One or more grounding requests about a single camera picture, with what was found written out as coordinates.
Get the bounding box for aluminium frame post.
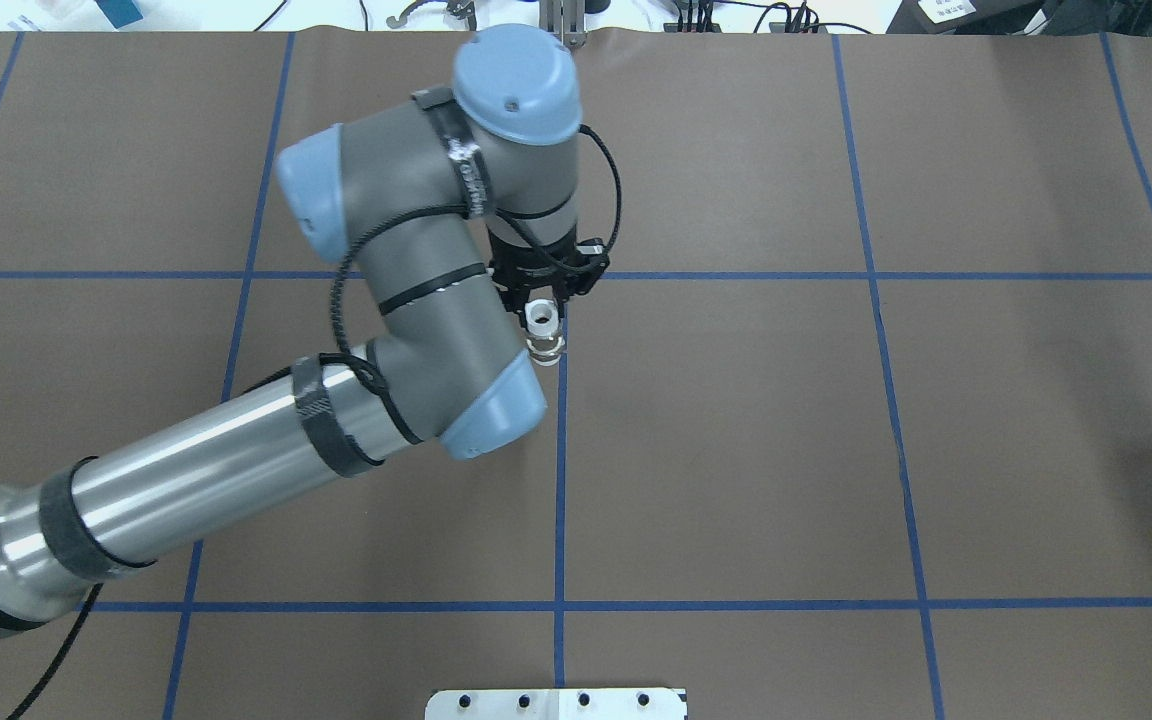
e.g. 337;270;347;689
554;0;588;50

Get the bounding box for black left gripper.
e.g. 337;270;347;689
488;232;609;325

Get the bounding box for white camera column base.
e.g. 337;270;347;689
424;687;689;719

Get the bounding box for white PPR ball valve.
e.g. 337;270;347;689
524;300;566;366

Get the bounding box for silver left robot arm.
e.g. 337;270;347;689
0;24;614;639

